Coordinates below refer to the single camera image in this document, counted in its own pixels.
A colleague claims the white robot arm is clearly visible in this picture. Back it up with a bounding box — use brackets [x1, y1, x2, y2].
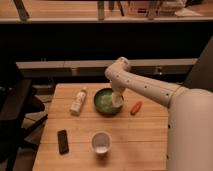
[105, 57, 213, 171]

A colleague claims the green ceramic bowl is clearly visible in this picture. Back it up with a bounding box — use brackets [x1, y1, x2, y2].
[93, 88, 122, 116]

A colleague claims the orange carrot toy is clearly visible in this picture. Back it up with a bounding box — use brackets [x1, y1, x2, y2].
[130, 101, 142, 115]

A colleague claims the white plastic bottle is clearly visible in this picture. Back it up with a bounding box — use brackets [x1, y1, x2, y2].
[70, 87, 87, 116]

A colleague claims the white paper cup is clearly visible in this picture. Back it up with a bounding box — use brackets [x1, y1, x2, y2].
[91, 132, 111, 156]

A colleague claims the black remote control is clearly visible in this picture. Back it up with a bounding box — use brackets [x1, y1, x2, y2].
[57, 130, 69, 155]

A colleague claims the black chair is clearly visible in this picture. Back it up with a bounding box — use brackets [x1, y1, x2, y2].
[0, 60, 48, 171]

